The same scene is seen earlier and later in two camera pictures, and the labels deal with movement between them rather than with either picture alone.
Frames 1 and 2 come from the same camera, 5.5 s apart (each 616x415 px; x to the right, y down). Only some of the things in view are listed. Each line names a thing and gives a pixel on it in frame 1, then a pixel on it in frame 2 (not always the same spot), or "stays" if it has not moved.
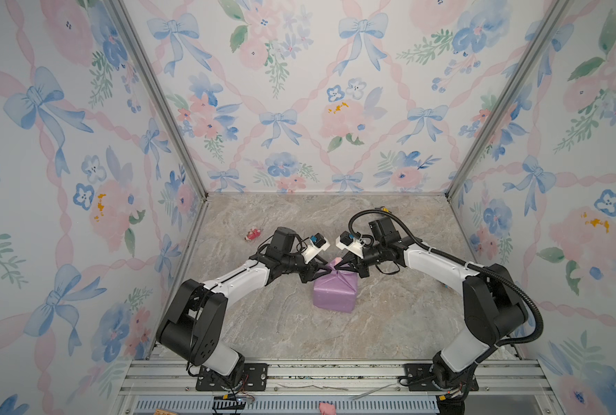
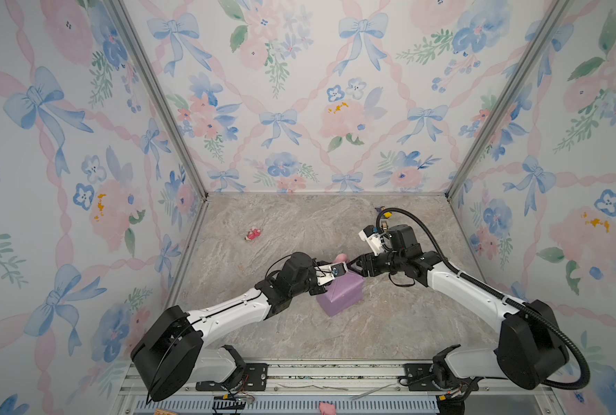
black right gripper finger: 353,263 stays
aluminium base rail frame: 333,379 stays
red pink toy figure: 253,234 stays
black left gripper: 311,269 → 317,290
